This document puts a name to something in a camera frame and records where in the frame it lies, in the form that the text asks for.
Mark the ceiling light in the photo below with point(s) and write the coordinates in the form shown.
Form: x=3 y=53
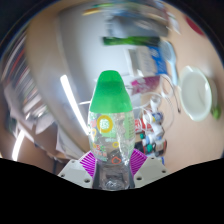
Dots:
x=17 y=146

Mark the red and white container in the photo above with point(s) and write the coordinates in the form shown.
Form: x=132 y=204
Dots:
x=141 y=125

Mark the grey water bottle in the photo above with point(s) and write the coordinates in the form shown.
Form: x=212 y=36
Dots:
x=140 y=25

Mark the pale blue handheld brush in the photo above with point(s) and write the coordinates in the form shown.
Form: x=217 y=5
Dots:
x=170 y=55

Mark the white light bar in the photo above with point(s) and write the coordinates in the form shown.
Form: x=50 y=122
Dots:
x=71 y=103

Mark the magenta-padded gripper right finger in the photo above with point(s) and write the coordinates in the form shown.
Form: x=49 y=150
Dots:
x=150 y=170

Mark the magenta box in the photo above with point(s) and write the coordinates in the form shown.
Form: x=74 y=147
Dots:
x=145 y=82

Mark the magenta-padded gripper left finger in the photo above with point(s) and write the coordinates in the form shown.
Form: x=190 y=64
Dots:
x=73 y=173

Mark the clear bottle with green cap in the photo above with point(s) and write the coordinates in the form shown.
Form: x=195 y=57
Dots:
x=110 y=96

